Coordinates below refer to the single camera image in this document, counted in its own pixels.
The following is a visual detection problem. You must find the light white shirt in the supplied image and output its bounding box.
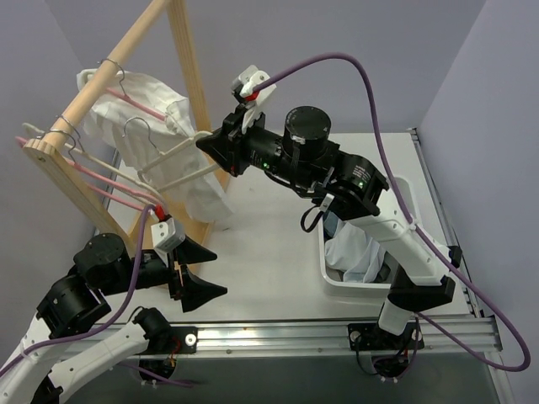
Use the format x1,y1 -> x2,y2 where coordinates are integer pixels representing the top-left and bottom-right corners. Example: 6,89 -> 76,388
324,221 -> 390,284

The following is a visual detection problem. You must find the cream white garment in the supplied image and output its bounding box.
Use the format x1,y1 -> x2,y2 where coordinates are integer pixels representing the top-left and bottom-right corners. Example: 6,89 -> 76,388
83,72 -> 233,223

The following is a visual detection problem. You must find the pink hanger front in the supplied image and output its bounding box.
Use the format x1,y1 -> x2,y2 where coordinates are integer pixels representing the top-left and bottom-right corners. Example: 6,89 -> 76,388
14,134 -> 157,211

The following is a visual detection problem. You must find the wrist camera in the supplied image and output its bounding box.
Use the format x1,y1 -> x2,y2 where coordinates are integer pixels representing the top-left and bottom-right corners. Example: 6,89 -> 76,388
150,217 -> 186,260
231,65 -> 276,135

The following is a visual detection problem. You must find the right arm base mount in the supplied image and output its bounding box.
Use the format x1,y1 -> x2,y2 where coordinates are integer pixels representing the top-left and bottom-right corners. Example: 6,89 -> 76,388
347,322 -> 425,383

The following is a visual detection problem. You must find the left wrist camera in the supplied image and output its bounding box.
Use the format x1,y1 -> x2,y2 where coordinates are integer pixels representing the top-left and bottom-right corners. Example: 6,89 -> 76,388
150,217 -> 186,260

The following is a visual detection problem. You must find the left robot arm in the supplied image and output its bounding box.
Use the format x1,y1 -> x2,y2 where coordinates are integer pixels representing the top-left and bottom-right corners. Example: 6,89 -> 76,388
1,233 -> 227,403

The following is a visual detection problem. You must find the aluminium front rail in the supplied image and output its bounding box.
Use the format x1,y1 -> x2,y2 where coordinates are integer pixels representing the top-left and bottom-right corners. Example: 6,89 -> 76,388
62,315 -> 504,359

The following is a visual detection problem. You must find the wooden clothes rack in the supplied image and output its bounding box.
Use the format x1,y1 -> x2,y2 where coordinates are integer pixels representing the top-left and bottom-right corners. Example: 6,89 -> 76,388
22,1 -> 228,250

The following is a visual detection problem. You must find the blue denim garment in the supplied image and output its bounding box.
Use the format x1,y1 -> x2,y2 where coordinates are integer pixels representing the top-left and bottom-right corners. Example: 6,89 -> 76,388
323,211 -> 343,241

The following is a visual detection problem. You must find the wire hanger white shirt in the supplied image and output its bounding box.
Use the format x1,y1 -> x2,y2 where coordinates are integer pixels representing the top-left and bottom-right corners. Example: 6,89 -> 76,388
124,117 -> 220,193

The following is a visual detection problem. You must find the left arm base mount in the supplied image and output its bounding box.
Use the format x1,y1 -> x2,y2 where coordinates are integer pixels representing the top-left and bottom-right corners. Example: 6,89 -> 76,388
138,327 -> 198,380

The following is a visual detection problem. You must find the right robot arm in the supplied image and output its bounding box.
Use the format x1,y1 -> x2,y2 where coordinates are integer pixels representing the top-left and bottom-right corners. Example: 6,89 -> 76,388
196,106 -> 456,348

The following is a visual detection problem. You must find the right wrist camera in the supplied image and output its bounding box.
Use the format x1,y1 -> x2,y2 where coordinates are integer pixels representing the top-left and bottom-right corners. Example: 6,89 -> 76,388
231,65 -> 276,135

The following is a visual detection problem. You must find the cream hanger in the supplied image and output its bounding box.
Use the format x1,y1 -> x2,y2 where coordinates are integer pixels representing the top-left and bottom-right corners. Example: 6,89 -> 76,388
22,122 -> 166,205

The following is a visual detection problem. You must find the pink hanger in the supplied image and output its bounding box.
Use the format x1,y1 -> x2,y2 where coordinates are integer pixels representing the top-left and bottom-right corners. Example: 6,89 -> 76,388
14,134 -> 157,211
98,58 -> 165,122

